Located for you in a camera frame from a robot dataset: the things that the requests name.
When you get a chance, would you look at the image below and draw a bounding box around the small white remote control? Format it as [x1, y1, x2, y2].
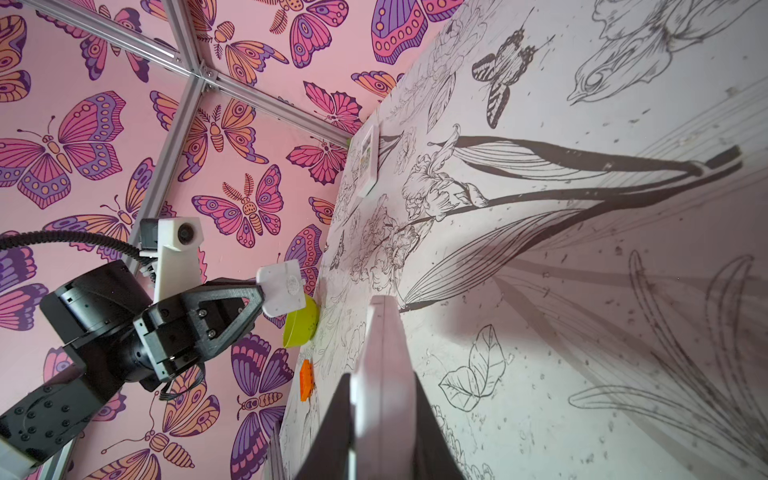
[356, 123, 379, 198]

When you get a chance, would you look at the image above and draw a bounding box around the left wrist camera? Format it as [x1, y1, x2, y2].
[139, 217, 204, 303]

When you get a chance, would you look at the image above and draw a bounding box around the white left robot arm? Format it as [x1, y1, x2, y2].
[1, 260, 264, 479]

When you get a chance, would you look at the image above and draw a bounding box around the orange lego brick on table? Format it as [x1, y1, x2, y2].
[299, 359, 315, 402]

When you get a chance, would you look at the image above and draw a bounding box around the large white remote control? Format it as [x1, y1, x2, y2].
[348, 295, 417, 479]

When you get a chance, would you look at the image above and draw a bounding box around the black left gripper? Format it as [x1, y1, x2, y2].
[125, 281, 264, 390]

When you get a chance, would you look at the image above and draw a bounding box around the white battery cover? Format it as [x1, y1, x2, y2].
[256, 260, 306, 318]

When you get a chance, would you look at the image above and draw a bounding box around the aluminium frame post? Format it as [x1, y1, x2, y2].
[1, 5, 333, 479]

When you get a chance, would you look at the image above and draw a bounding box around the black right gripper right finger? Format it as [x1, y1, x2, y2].
[411, 373, 464, 480]

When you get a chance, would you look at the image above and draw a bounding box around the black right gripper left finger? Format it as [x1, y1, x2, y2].
[295, 373, 354, 480]

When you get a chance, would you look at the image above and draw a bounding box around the green plastic bowl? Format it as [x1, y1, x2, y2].
[283, 295, 319, 348]

